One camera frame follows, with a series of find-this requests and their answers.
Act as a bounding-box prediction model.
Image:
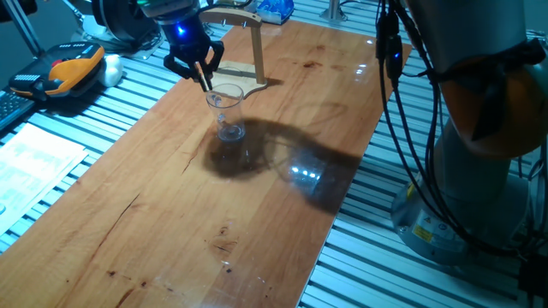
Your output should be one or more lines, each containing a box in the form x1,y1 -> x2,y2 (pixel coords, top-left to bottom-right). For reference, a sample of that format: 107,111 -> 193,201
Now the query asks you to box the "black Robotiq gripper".
158,10 -> 226,93

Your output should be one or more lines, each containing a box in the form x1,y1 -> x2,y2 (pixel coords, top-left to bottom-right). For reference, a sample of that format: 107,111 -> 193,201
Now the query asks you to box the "clear plastic cup with handle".
205,83 -> 247,143

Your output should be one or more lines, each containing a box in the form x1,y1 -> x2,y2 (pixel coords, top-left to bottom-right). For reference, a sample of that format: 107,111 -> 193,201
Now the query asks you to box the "wooden cup rack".
199,7 -> 269,100

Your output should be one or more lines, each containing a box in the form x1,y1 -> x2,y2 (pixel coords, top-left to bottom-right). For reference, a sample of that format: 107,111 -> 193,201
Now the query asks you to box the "blue plastic packet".
255,0 -> 295,26

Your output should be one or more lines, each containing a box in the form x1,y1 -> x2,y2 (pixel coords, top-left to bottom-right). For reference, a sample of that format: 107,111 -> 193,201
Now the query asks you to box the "black round device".
91,0 -> 162,44

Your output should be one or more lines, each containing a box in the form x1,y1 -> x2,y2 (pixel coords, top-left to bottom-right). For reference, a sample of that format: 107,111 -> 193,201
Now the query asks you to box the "white cloth lump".
97,54 -> 124,88

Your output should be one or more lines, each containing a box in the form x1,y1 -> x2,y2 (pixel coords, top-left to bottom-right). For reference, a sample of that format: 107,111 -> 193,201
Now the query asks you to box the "thin metal rod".
65,0 -> 86,26

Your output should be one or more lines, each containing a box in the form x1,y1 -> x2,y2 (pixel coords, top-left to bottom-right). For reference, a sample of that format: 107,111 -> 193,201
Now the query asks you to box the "orange black teach pendant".
8,41 -> 106,103

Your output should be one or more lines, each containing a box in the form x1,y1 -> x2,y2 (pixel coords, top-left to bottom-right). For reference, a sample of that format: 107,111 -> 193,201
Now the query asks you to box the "large wooden board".
0,19 -> 413,308

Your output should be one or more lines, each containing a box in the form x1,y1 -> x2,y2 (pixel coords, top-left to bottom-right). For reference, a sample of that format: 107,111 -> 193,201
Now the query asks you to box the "black computer keyboard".
0,88 -> 36,132

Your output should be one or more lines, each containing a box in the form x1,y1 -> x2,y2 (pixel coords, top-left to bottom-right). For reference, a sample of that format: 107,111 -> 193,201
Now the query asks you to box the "white printed paper sheet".
0,122 -> 90,236

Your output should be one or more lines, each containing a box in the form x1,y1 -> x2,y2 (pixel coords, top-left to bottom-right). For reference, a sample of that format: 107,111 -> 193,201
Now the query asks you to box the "aluminium frame post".
319,0 -> 348,23

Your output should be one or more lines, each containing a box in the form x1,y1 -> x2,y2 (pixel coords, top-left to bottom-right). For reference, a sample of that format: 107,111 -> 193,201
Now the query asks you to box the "aluminium frame strut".
0,0 -> 46,59

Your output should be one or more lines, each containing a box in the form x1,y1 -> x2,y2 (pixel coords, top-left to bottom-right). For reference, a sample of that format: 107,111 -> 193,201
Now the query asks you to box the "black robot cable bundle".
374,0 -> 548,258

